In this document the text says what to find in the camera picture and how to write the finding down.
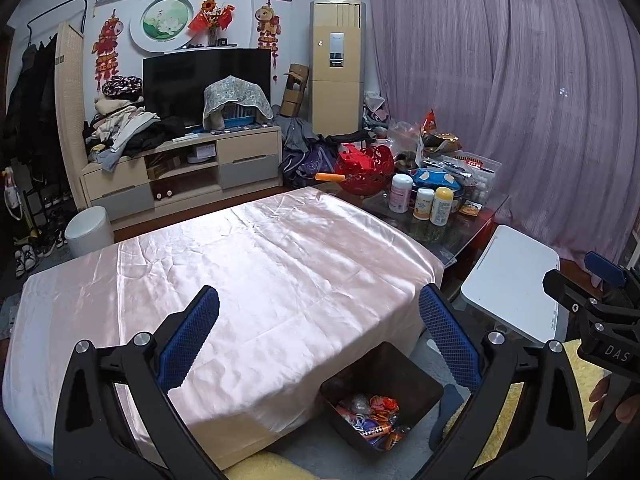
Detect round lotus wall picture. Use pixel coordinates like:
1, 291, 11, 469
130, 0, 195, 53

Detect white-capped yellow label bottle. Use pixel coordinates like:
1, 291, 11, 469
413, 187, 436, 221

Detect shoe rack with shoes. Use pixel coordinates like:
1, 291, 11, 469
14, 185, 76, 278

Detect yellow-capped white bottle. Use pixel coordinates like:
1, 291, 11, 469
430, 186, 455, 226

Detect white round bin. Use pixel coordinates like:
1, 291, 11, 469
65, 207, 115, 257

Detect white bottle pink label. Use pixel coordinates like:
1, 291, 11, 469
389, 173, 415, 213

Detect heap of snack bags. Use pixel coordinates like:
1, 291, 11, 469
395, 110, 463, 171

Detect purple fabric bag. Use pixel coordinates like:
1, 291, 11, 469
280, 142, 341, 188

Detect blue pet cage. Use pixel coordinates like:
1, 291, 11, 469
222, 102, 268, 128

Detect patterned grey cloth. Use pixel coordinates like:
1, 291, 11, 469
202, 75, 275, 133

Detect cardboard box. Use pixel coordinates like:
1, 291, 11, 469
279, 63, 310, 118

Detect grey clothes heap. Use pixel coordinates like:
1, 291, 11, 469
275, 115, 321, 153

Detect red plastic toy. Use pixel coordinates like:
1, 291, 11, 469
335, 144, 376, 171

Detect white bag black trim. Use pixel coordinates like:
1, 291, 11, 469
322, 130, 378, 153

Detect red flag bouquet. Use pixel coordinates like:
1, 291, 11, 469
187, 0, 236, 46

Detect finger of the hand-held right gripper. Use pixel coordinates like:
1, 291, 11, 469
542, 269, 616, 333
584, 251, 640, 307

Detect pink satin tablecloth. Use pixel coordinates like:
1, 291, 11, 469
2, 185, 445, 471

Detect beige standing air conditioner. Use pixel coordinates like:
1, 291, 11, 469
309, 0, 366, 133

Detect white plastic stool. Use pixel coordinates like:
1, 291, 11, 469
460, 225, 561, 346

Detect beige TV cabinet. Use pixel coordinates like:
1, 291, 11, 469
80, 125, 283, 233

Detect dark brown trash bin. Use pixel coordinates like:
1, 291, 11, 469
320, 341, 445, 457

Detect heap of light clothes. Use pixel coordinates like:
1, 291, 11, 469
362, 91, 391, 133

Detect person's right hand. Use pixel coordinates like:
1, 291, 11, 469
588, 375, 640, 426

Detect pile of clothes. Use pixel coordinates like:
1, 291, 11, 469
82, 75, 186, 173

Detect blue oval tin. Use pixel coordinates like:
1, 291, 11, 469
414, 167, 463, 201

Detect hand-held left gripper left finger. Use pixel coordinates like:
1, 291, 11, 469
52, 285, 226, 480

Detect red gold hanging ornament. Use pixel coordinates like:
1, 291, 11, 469
256, 2, 281, 86

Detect dark coats on rack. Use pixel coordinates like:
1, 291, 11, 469
0, 0, 88, 186

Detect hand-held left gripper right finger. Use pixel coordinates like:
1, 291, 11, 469
415, 284, 588, 480

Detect red openwork basket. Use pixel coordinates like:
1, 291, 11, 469
334, 144, 396, 196

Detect black flat television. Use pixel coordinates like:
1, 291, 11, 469
142, 47, 272, 128

